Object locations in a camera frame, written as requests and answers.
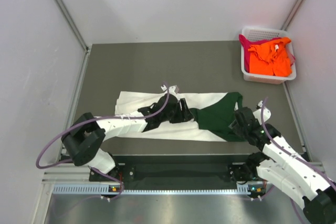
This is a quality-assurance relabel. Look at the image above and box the white and green t-shirt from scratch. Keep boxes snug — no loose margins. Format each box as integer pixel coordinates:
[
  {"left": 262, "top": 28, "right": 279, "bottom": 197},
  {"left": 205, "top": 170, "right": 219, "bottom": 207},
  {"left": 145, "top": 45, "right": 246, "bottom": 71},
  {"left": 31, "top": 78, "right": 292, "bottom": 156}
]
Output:
[{"left": 123, "top": 92, "right": 243, "bottom": 142}]

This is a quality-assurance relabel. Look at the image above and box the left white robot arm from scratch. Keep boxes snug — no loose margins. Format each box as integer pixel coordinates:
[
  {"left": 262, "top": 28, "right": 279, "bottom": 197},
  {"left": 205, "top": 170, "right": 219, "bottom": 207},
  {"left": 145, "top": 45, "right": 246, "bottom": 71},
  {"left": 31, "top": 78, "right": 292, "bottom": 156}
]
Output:
[{"left": 61, "top": 94, "right": 194, "bottom": 180}]

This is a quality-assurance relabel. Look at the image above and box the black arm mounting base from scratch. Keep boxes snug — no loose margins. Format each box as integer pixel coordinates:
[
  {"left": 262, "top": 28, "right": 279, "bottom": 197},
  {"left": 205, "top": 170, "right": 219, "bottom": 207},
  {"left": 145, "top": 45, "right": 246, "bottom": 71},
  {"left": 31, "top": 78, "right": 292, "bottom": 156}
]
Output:
[{"left": 89, "top": 153, "right": 266, "bottom": 184}]

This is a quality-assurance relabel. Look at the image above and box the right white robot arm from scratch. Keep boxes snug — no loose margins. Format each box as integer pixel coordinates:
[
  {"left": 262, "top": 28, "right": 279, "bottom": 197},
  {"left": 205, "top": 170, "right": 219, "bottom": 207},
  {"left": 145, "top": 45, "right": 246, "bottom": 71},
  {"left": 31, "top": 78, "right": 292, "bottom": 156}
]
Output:
[{"left": 229, "top": 107, "right": 335, "bottom": 223}]

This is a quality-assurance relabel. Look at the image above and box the white plastic laundry basket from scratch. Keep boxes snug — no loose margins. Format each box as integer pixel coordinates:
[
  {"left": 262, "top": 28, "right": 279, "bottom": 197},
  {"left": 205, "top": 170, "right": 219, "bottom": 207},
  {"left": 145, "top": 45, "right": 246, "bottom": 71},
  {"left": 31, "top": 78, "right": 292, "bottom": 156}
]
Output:
[{"left": 238, "top": 26, "right": 297, "bottom": 84}]

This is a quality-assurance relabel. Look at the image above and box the orange t-shirt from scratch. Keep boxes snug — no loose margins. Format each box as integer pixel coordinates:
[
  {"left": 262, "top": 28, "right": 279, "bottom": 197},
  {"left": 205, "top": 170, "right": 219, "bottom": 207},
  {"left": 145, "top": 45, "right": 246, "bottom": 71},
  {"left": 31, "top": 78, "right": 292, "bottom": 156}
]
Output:
[{"left": 247, "top": 37, "right": 293, "bottom": 77}]

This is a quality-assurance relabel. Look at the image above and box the pink t-shirt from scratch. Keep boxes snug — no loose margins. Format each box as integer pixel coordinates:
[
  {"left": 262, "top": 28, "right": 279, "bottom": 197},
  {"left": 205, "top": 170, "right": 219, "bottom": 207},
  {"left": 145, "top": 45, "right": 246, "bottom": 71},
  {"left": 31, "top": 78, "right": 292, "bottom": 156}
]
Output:
[{"left": 238, "top": 34, "right": 296, "bottom": 73}]

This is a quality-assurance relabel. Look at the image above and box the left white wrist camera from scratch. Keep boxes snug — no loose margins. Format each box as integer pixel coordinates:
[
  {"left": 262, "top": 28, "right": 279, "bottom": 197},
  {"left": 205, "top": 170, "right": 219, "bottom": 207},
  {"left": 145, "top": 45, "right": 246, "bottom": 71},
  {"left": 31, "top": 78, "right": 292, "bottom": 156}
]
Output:
[{"left": 161, "top": 84, "right": 179, "bottom": 96}]

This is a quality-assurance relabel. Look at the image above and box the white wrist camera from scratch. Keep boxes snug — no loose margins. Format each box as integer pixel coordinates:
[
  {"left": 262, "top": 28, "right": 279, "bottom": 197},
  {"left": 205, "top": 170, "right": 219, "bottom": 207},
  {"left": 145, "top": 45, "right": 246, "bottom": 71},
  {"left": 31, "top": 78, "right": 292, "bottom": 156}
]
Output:
[
  {"left": 161, "top": 84, "right": 179, "bottom": 96},
  {"left": 253, "top": 101, "right": 271, "bottom": 124}
]

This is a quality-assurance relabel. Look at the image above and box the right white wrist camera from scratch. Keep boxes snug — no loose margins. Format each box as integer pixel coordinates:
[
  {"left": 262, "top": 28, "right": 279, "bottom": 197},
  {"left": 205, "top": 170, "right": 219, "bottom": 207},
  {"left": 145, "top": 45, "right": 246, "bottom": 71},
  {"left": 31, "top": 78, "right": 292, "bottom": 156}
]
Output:
[{"left": 253, "top": 101, "right": 271, "bottom": 124}]

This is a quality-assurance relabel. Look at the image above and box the grey slotted cable duct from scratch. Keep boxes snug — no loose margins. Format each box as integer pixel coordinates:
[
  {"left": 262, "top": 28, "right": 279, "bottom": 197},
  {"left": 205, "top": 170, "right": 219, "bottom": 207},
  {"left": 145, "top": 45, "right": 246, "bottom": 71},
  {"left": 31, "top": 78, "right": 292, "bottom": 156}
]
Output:
[{"left": 52, "top": 184, "right": 265, "bottom": 196}]

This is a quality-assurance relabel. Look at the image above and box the left aluminium frame post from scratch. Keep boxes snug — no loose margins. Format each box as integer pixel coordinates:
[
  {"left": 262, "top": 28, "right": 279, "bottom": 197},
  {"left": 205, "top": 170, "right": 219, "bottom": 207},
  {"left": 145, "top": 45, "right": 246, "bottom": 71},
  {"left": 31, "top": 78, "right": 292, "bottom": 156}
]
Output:
[{"left": 54, "top": 0, "right": 89, "bottom": 52}]

